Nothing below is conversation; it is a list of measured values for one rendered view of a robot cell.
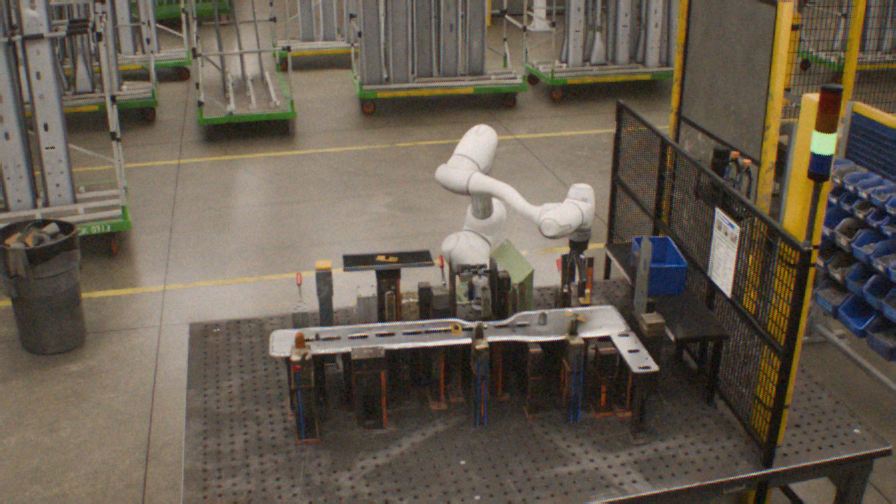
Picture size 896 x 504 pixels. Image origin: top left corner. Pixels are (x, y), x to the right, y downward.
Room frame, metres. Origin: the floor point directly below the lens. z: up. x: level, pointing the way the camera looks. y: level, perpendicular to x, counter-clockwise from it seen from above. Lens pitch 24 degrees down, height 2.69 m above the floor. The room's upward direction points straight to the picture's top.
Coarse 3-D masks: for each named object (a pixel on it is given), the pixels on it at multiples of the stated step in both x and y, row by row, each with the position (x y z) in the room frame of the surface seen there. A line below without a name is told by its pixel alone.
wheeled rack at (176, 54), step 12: (132, 0) 12.22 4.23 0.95; (180, 0) 12.37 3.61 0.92; (156, 24) 12.28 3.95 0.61; (168, 48) 12.29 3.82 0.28; (180, 48) 12.27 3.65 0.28; (120, 60) 11.39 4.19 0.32; (144, 60) 11.46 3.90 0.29; (156, 60) 11.50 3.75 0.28; (168, 60) 11.51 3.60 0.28; (180, 60) 11.51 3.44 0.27; (96, 72) 11.17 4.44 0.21; (180, 72) 11.56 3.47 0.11
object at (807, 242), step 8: (824, 88) 2.58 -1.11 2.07; (832, 88) 2.57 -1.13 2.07; (840, 88) 2.57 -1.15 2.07; (808, 176) 2.59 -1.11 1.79; (816, 176) 2.57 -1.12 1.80; (824, 176) 2.56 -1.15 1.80; (816, 184) 2.59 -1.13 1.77; (816, 192) 2.59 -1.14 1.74; (816, 200) 2.59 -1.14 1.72; (816, 208) 2.59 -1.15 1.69; (808, 216) 2.60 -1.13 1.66; (808, 224) 2.59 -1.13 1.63; (808, 232) 2.59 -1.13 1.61; (808, 240) 2.59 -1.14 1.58; (808, 248) 2.58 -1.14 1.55
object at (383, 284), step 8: (376, 272) 3.32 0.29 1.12; (384, 272) 3.33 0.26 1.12; (392, 272) 3.33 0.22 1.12; (400, 272) 3.34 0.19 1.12; (376, 280) 3.39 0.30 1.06; (384, 280) 3.33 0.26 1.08; (392, 280) 3.34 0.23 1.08; (384, 288) 3.33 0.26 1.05; (392, 288) 3.34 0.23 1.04; (384, 296) 3.33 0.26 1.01; (384, 304) 3.33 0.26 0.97; (400, 304) 3.34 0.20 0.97; (384, 312) 3.33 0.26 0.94; (400, 312) 3.34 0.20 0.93; (384, 320) 3.33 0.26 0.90; (400, 320) 3.34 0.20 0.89; (384, 336) 3.33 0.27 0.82
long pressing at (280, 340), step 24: (528, 312) 3.21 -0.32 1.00; (552, 312) 3.21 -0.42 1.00; (576, 312) 3.21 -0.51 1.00; (600, 312) 3.21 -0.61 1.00; (288, 336) 3.01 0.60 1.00; (312, 336) 3.02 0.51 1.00; (336, 336) 3.02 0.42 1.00; (408, 336) 3.02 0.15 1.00; (432, 336) 3.02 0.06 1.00; (456, 336) 3.02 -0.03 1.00; (504, 336) 3.02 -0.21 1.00; (528, 336) 3.02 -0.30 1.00; (552, 336) 3.02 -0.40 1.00; (600, 336) 3.03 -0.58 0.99
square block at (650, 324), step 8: (640, 320) 3.08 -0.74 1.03; (648, 320) 3.03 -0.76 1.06; (656, 320) 3.03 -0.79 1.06; (664, 320) 3.03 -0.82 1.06; (640, 328) 3.07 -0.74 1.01; (648, 328) 3.01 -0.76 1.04; (656, 328) 3.02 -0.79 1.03; (664, 328) 3.02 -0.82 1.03; (640, 336) 3.07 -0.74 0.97; (648, 336) 3.02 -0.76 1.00; (656, 336) 3.02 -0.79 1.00; (648, 344) 3.02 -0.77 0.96; (656, 344) 3.02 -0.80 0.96; (648, 352) 3.02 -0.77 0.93; (656, 352) 3.02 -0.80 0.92; (656, 360) 3.02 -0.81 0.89; (656, 376) 3.02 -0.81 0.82; (656, 384) 3.02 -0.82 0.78; (632, 392) 3.08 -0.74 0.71; (656, 392) 3.02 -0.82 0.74; (648, 400) 3.02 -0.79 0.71; (656, 400) 3.02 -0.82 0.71
